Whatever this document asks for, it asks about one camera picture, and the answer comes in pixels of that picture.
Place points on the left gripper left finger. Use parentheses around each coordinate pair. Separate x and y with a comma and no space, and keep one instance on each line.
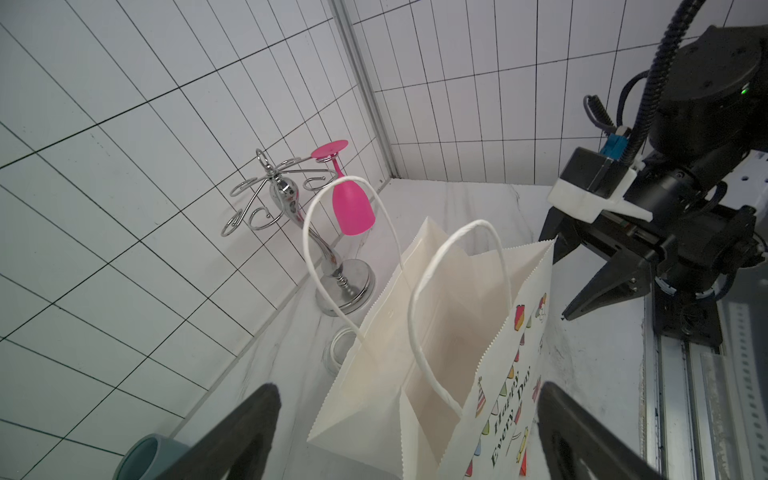
(239,446)

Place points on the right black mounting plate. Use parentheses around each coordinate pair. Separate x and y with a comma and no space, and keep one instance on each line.
(684,317)

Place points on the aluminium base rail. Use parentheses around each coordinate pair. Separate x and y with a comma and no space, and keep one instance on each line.
(705,408)

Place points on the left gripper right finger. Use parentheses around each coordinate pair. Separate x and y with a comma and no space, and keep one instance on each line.
(577,446)

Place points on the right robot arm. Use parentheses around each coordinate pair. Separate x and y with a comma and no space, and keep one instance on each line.
(703,108)

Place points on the grey-green ceramic cup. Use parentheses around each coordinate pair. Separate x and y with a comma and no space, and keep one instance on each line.
(149,457)

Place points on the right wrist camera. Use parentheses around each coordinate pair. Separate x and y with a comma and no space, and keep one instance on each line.
(592,183)

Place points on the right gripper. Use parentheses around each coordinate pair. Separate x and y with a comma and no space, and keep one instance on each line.
(690,242)

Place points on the pink plastic wine glass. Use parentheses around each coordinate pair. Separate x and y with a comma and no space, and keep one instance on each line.
(351,205)

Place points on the white Happy Every Day bag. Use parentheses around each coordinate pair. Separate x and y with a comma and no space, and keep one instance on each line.
(444,377)

